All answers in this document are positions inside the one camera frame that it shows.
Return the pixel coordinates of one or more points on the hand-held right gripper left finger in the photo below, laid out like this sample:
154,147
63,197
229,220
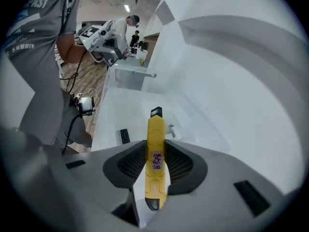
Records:
72,190

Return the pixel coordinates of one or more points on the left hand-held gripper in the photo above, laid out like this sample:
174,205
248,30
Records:
106,41

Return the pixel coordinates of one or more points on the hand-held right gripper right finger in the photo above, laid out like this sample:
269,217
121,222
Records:
217,190

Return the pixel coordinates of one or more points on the yellow utility knife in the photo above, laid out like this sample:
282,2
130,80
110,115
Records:
155,153

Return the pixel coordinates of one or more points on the clear plastic box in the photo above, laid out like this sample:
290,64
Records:
135,107

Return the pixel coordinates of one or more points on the person's left forearm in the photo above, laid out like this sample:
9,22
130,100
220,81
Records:
70,49

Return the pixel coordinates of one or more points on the background white table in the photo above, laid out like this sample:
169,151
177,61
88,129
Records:
132,63

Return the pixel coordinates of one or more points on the white container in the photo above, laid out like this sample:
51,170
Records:
141,54

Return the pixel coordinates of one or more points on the ceiling light strip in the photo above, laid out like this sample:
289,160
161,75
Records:
127,8

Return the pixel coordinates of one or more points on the person's grey trousers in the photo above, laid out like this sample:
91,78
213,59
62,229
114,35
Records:
74,129

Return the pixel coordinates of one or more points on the black belt device with screen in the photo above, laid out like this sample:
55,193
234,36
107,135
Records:
85,105

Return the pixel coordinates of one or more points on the person's grey printed t-shirt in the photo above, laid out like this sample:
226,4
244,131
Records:
41,57

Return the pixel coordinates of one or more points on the small white object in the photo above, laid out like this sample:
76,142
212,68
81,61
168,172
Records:
174,130

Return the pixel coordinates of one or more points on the black remote control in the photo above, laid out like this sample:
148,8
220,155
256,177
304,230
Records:
123,136

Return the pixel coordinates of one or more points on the grey square wall panel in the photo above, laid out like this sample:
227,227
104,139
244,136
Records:
165,13

